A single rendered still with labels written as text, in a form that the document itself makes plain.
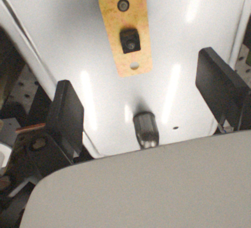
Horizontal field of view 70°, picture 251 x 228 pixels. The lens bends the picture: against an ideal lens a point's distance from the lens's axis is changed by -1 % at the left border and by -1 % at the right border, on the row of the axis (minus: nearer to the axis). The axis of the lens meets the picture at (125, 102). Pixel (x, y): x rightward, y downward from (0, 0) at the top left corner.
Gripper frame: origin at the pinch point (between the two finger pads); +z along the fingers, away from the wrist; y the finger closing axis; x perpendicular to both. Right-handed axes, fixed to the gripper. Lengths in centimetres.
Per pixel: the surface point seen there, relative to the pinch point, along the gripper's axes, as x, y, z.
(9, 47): 0.4, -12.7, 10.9
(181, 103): -10.6, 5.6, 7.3
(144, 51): -1.6, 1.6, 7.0
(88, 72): -2.7, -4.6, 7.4
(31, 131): -15.0, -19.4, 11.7
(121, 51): -1.0, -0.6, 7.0
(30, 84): -22, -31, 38
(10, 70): -1.1, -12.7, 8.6
